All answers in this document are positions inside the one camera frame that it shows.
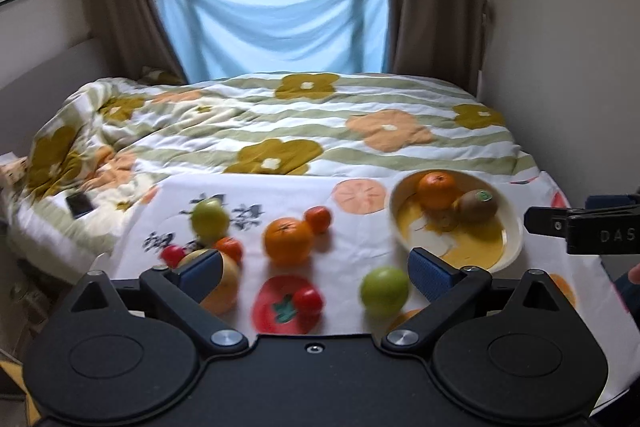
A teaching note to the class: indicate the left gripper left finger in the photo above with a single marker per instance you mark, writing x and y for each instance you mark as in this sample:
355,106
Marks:
175,296

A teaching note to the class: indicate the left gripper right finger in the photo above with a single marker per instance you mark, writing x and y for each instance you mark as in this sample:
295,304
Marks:
453,295

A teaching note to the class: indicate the small red tomato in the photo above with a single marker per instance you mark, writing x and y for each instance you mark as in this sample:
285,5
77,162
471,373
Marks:
172,255

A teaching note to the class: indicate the large yellow apple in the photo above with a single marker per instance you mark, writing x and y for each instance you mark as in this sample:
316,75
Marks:
222,286

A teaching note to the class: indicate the green apple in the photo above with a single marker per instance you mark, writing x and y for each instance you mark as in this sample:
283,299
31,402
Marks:
209,220
384,291

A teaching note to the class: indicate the large orange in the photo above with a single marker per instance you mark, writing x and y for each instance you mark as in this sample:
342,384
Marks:
288,242

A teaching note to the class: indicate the small orange tangerine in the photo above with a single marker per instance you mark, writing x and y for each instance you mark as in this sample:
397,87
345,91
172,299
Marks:
319,219

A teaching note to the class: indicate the person's right hand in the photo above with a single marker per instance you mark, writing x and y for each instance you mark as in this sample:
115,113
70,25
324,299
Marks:
634,275

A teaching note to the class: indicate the cream fruit bowl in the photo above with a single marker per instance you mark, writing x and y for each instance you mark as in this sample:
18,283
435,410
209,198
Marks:
492,245

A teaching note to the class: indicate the brown kiwi with sticker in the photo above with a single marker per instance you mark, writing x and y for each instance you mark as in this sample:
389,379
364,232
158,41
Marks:
475,206

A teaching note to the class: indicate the orange in bowl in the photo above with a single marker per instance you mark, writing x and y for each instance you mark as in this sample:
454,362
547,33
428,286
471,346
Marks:
437,190

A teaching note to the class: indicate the black phone on bed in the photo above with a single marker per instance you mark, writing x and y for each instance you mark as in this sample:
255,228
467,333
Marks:
79,204

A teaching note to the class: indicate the white fruit print cloth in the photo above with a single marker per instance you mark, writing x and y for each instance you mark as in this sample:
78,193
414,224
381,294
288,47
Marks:
373,225

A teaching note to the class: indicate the floral striped duvet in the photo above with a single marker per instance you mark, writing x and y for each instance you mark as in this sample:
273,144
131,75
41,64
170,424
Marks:
115,139

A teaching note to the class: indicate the grey headboard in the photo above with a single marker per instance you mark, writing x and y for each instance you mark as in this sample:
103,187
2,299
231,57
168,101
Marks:
29,101

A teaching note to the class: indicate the blue cloth on window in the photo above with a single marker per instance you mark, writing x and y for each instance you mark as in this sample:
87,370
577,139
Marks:
217,39

